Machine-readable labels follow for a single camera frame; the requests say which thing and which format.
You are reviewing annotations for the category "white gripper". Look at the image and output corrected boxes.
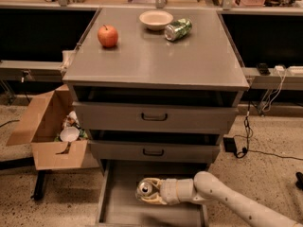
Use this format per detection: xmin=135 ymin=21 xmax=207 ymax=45
xmin=140 ymin=178 xmax=195 ymax=205

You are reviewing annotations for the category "silver 7up can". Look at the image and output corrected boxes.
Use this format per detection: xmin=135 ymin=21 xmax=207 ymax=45
xmin=135 ymin=180 xmax=154 ymax=201

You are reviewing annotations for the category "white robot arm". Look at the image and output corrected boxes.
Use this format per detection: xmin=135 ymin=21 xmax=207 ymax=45
xmin=136 ymin=171 xmax=303 ymax=227

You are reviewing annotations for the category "grey bottom drawer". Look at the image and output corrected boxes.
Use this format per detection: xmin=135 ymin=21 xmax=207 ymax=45
xmin=96 ymin=160 xmax=206 ymax=227

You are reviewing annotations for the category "grey drawer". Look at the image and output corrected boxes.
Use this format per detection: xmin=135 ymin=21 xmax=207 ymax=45
xmin=96 ymin=160 xmax=206 ymax=227
xmin=89 ymin=141 xmax=220 ymax=164
xmin=73 ymin=102 xmax=238 ymax=134

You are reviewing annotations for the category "grey middle drawer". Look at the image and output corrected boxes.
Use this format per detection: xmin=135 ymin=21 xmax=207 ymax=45
xmin=89 ymin=141 xmax=220 ymax=164

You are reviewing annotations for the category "grey top drawer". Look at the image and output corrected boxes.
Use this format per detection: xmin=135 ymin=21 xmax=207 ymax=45
xmin=73 ymin=102 xmax=238 ymax=134

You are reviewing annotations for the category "grey drawer cabinet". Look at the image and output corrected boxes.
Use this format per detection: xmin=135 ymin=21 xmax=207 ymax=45
xmin=62 ymin=7 xmax=250 ymax=182

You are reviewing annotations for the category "green soda can lying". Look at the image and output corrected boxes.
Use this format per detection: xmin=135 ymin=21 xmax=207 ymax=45
xmin=164 ymin=18 xmax=192 ymax=42

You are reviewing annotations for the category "black power adapter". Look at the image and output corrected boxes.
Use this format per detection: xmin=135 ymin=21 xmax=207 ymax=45
xmin=223 ymin=137 xmax=237 ymax=154

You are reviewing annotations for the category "white bowl in box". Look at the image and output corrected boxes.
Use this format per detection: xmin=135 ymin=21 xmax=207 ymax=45
xmin=60 ymin=127 xmax=80 ymax=142

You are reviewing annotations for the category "cardboard box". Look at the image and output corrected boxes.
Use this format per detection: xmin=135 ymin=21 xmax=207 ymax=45
xmin=7 ymin=85 xmax=98 ymax=170

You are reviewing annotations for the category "red apple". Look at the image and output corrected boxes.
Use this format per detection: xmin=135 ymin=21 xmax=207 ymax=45
xmin=98 ymin=25 xmax=118 ymax=48

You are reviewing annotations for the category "white ceramic bowl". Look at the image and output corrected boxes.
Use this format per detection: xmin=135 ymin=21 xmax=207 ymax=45
xmin=139 ymin=10 xmax=173 ymax=31

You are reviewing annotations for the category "black floor cable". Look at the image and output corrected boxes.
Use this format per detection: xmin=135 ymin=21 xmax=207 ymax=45
xmin=233 ymin=101 xmax=303 ymax=162

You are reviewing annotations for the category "black device on rail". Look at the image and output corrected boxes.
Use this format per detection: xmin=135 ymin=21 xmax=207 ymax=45
xmin=257 ymin=63 xmax=270 ymax=76

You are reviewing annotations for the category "white charger with cable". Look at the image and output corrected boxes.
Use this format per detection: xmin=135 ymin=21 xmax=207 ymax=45
xmin=260 ymin=65 xmax=289 ymax=114

